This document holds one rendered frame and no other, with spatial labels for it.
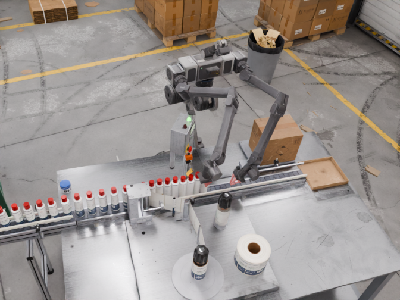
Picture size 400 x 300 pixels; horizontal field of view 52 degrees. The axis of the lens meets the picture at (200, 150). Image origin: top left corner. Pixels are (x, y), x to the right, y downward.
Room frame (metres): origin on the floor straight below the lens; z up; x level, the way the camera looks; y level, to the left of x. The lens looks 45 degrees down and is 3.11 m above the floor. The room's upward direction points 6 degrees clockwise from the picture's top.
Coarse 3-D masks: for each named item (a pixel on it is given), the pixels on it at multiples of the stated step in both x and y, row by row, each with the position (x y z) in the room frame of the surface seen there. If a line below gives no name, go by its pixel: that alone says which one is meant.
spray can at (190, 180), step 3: (189, 174) 1.79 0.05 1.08; (192, 174) 1.79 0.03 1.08; (189, 177) 1.77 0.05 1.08; (192, 177) 1.77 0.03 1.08; (189, 180) 1.76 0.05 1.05; (192, 180) 1.77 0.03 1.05; (189, 183) 1.75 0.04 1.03; (192, 183) 1.76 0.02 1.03; (186, 186) 1.77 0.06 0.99; (189, 186) 1.75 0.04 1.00; (192, 186) 1.76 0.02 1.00; (186, 189) 1.76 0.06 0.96; (189, 189) 1.75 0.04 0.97; (192, 189) 1.76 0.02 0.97; (186, 192) 1.76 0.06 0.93; (189, 192) 1.75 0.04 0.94; (192, 192) 1.77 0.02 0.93; (186, 195) 1.76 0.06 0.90
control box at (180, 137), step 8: (176, 120) 1.87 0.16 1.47; (184, 120) 1.87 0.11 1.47; (192, 120) 1.88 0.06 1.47; (176, 128) 1.80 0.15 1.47; (176, 136) 1.77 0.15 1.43; (184, 136) 1.76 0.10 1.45; (192, 136) 1.88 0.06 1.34; (176, 144) 1.77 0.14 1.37; (184, 144) 1.76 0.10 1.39; (176, 152) 1.77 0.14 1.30; (184, 152) 1.76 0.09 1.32
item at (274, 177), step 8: (264, 176) 2.03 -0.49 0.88; (272, 176) 2.04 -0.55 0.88; (280, 176) 2.05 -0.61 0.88; (288, 176) 2.06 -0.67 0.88; (224, 184) 1.92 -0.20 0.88; (240, 184) 1.94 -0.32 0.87; (248, 184) 1.94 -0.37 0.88; (272, 184) 1.97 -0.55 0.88; (96, 208) 1.59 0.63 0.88; (120, 208) 1.61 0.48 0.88; (88, 216) 1.52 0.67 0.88; (96, 216) 1.53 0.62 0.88
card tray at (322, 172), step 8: (312, 160) 2.27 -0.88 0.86; (320, 160) 2.30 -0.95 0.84; (328, 160) 2.32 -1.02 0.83; (304, 168) 2.20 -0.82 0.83; (312, 168) 2.21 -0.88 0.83; (320, 168) 2.22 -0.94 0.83; (328, 168) 2.23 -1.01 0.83; (336, 168) 2.24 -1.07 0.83; (312, 176) 2.13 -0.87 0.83; (320, 176) 2.14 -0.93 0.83; (328, 176) 2.15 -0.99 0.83; (336, 176) 2.16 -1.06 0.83; (344, 176) 2.14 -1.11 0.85; (312, 184) 2.05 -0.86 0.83; (320, 184) 2.06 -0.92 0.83; (328, 184) 2.03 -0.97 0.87; (336, 184) 2.06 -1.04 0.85; (344, 184) 2.09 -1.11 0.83
